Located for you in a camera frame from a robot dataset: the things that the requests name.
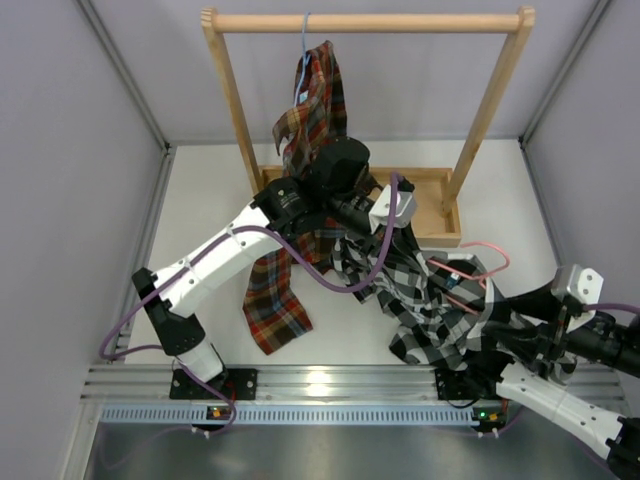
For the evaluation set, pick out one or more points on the black white checkered shirt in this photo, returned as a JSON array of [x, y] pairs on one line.
[[449, 341]]

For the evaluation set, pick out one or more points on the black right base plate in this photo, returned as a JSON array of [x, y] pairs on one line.
[[462, 389]]

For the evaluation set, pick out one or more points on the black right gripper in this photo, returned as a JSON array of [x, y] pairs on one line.
[[543, 305]]

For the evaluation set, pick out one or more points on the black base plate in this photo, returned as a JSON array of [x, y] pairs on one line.
[[462, 389], [234, 384]]

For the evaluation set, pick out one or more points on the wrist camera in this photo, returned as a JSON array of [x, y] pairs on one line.
[[576, 287], [395, 205]]

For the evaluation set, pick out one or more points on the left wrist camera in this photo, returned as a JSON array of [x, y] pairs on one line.
[[395, 205]]

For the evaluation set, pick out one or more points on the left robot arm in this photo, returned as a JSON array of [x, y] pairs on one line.
[[281, 212]]

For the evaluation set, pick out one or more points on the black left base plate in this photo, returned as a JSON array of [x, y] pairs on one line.
[[234, 384]]

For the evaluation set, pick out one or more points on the aluminium mounting rail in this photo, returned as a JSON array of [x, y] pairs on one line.
[[277, 384]]

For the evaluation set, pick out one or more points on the grey slotted cable duct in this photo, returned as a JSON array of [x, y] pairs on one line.
[[366, 415]]

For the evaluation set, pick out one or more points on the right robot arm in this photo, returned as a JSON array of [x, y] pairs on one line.
[[582, 404]]

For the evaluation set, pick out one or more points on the wooden clothes rack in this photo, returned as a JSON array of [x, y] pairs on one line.
[[437, 220]]

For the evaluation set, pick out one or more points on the blue wire hanger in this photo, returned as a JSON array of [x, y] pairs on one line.
[[303, 60]]

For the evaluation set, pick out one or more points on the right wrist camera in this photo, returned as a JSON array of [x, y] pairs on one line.
[[576, 287]]

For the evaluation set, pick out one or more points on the brown red plaid shirt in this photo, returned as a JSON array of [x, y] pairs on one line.
[[273, 312]]

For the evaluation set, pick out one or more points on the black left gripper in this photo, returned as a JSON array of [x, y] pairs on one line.
[[377, 239]]

